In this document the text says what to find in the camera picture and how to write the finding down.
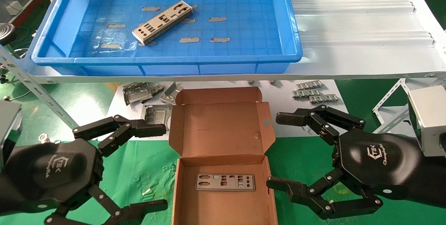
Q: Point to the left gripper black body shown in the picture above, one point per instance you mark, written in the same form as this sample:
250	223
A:
52	172

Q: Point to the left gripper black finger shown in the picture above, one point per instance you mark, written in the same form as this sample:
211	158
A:
139	211
146	129

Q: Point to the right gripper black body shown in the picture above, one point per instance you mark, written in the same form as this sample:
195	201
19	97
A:
376	165

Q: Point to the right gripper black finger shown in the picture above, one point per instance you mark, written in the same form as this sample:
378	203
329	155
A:
296	192
292	118

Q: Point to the brown cardboard box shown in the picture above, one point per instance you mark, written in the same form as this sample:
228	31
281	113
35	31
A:
223	127

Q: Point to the blue plastic tray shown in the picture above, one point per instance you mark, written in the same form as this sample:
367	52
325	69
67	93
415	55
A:
244	2

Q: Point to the small white paper scrap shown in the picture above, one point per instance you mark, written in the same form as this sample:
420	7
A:
147	192

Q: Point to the white paper sheet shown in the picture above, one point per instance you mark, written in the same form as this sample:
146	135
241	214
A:
278	94

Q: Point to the small ribbed metal strip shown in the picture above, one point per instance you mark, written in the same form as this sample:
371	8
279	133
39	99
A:
306	93
324	98
309	85

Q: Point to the green cloth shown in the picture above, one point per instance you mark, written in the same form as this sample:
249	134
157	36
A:
146	162

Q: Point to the silver metal clip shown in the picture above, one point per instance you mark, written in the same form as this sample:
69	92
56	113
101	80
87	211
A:
44	137

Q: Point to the small grey metal piece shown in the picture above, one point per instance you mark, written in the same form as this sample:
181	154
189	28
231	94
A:
157	89

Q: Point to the slotted steel angle bar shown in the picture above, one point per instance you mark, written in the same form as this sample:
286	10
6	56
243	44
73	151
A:
35	87

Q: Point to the clear plastic film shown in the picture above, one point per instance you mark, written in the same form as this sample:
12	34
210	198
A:
116	38

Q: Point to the grey tape piece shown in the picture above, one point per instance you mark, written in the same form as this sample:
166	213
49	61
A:
116	25
151	8

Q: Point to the white metal shelf board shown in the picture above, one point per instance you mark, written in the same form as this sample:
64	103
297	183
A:
348	26

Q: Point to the white power adapter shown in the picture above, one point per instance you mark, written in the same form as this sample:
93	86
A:
14	7

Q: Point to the grey stamped metal bracket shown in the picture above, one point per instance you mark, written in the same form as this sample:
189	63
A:
137	94

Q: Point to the bent grey metal bracket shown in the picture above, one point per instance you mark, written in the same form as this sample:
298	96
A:
169	94

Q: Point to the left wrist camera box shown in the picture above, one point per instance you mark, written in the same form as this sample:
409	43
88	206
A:
8	127

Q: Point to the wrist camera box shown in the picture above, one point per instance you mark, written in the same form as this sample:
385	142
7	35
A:
8	127
430	120

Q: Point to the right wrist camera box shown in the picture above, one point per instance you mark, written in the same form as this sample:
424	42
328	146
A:
430	120

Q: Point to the white slotted angle bracket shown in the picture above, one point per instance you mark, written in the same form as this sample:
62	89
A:
390	94

